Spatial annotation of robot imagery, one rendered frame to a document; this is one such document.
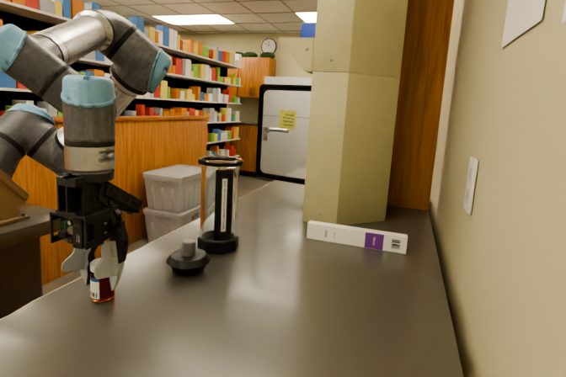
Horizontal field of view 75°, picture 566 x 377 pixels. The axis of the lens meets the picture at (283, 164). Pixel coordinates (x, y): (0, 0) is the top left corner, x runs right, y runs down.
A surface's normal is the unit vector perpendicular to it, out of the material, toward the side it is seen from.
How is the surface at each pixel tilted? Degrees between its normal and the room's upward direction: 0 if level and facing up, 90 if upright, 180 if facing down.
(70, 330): 1
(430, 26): 90
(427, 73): 90
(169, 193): 96
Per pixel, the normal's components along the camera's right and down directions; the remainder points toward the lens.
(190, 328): 0.06, -0.99
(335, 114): -0.32, 0.13
